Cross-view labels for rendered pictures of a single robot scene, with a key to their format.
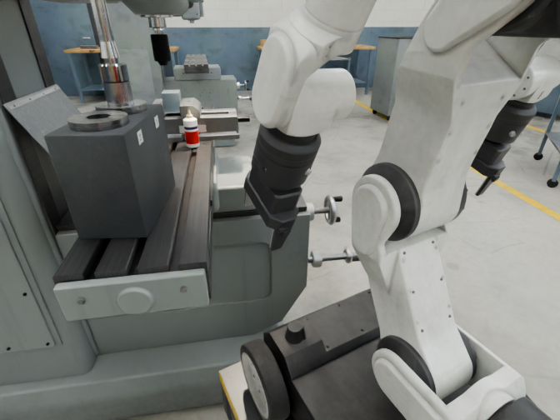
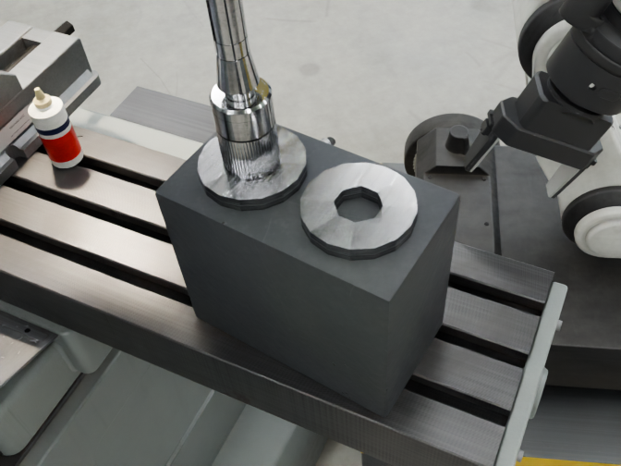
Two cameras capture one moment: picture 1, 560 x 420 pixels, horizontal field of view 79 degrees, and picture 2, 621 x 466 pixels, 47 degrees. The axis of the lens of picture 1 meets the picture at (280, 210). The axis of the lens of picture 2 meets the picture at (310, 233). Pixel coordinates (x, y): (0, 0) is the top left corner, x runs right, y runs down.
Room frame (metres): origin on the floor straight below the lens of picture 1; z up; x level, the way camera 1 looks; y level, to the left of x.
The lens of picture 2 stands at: (0.36, 0.60, 1.56)
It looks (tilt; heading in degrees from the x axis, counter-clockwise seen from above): 50 degrees down; 309
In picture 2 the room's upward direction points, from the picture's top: 6 degrees counter-clockwise
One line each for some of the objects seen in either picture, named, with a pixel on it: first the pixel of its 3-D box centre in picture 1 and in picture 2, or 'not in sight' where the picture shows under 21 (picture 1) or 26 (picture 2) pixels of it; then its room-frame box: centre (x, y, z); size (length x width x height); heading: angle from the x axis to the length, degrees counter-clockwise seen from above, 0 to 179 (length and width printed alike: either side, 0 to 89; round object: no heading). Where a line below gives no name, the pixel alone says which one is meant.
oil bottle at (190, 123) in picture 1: (191, 128); (53, 125); (1.01, 0.27, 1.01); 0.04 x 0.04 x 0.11
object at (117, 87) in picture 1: (117, 87); (247, 131); (0.66, 0.30, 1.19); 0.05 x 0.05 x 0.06
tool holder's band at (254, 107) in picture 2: (112, 66); (240, 97); (0.66, 0.30, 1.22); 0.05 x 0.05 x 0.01
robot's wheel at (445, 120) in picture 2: not in sight; (451, 155); (0.79, -0.43, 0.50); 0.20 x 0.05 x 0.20; 28
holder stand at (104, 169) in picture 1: (123, 162); (310, 258); (0.61, 0.30, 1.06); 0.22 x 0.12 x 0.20; 2
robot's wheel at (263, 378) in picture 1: (262, 380); not in sight; (0.54, 0.04, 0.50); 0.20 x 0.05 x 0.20; 28
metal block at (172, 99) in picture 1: (172, 101); not in sight; (1.12, 0.35, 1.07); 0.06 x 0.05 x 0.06; 10
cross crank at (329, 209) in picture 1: (321, 210); not in sight; (1.13, -0.16, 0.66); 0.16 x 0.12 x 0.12; 99
